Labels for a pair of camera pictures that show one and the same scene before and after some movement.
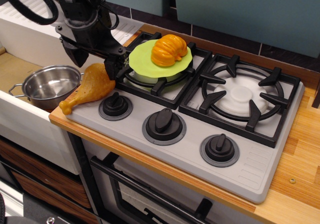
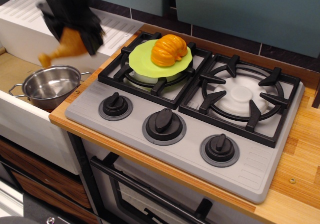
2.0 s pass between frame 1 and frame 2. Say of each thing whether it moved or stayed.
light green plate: stayed
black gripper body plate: moved
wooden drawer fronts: stayed
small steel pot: stayed
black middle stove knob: stayed
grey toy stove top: stayed
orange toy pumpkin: stayed
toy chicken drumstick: moved
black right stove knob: stayed
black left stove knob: stayed
